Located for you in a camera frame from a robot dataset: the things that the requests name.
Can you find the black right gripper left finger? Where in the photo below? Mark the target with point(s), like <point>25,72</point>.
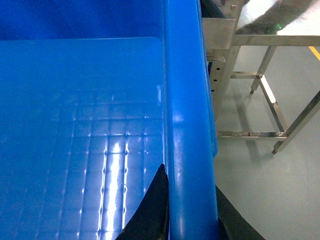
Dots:
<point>151,219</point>

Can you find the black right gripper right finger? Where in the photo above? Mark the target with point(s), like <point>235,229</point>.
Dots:
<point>232,226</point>

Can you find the large blue plastic crate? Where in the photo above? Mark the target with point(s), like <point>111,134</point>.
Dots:
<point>94,96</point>

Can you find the stainless steel table frame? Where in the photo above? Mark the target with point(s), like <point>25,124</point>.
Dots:
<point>229,25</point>

